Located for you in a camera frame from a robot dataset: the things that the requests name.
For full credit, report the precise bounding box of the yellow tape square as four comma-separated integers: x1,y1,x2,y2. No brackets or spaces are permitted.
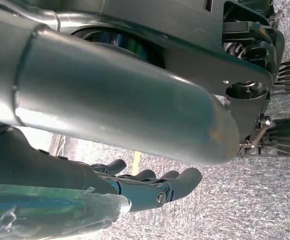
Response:
131,150,143,177

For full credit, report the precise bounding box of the black robot leg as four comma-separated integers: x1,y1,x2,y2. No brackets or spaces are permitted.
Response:
0,0,285,157

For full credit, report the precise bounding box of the tape wrapped camera mount plate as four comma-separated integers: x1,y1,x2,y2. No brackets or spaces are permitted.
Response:
0,183,132,240

